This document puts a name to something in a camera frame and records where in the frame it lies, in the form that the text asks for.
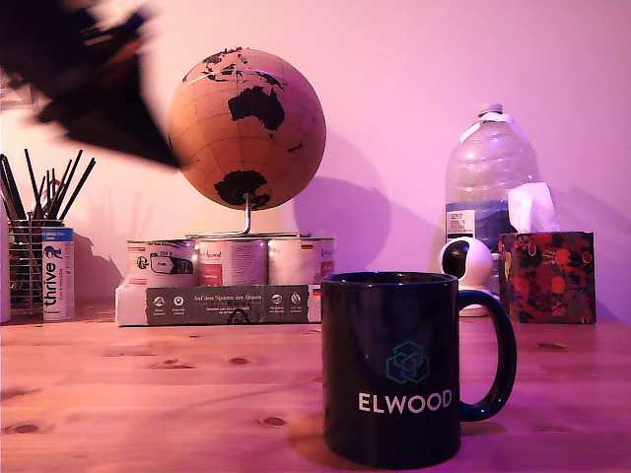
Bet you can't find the dark blue Elwood mug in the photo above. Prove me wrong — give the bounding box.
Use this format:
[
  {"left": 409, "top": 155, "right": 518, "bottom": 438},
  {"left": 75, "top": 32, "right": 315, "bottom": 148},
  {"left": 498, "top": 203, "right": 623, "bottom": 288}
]
[{"left": 320, "top": 270, "right": 519, "bottom": 470}]

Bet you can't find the cardboard can tray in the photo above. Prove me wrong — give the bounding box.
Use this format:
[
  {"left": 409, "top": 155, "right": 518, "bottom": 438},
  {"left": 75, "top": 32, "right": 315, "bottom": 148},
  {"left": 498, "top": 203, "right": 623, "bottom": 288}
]
[{"left": 114, "top": 282, "right": 324, "bottom": 327}]

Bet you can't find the floral tissue box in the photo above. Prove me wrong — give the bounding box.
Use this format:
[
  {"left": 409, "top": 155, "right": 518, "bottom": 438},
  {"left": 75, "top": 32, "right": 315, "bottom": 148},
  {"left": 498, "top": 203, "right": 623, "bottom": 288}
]
[{"left": 498, "top": 230, "right": 597, "bottom": 325}]

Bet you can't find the thin black stick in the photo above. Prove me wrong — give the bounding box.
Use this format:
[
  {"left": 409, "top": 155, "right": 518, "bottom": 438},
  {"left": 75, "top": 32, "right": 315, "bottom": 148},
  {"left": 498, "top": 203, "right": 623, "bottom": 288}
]
[
  {"left": 24, "top": 149, "right": 44, "bottom": 221},
  {"left": 47, "top": 149, "right": 85, "bottom": 222},
  {"left": 59, "top": 157, "right": 97, "bottom": 222},
  {"left": 0, "top": 154, "right": 27, "bottom": 224}
]

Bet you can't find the large clear water bottle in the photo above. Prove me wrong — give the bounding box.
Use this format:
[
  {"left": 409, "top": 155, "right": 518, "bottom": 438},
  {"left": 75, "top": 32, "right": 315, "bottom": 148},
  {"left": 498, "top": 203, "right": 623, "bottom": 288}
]
[{"left": 444, "top": 101, "right": 540, "bottom": 258}]

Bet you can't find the white tissue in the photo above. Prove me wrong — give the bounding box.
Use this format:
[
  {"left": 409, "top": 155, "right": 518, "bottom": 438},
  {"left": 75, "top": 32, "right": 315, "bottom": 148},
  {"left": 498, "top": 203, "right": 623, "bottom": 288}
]
[{"left": 507, "top": 181, "right": 562, "bottom": 235}]

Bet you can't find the cork globe on metal stand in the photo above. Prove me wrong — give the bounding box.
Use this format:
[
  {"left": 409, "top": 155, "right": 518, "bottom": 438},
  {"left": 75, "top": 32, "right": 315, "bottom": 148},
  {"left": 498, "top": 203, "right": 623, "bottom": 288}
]
[{"left": 167, "top": 45, "right": 328, "bottom": 241}]

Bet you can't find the white thrive tube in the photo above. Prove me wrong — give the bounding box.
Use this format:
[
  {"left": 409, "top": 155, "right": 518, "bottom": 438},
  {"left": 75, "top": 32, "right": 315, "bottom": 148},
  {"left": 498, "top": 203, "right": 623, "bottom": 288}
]
[{"left": 41, "top": 227, "right": 76, "bottom": 323}]

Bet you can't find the wire mesh basket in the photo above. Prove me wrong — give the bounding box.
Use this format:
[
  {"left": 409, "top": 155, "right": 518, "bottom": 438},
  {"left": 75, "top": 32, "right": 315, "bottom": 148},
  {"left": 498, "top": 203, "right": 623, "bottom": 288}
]
[{"left": 6, "top": 210, "right": 48, "bottom": 317}]

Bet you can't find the tin can with label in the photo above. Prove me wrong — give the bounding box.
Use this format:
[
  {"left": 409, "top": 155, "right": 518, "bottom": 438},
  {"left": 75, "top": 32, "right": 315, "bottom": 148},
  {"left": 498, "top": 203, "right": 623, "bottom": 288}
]
[
  {"left": 126, "top": 237, "right": 199, "bottom": 288},
  {"left": 266, "top": 236, "right": 337, "bottom": 287},
  {"left": 196, "top": 236, "right": 270, "bottom": 288}
]

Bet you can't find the small white round camera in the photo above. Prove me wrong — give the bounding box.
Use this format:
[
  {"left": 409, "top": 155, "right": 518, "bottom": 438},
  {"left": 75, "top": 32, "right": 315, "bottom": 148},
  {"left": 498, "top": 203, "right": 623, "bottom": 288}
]
[{"left": 438, "top": 237, "right": 502, "bottom": 318}]

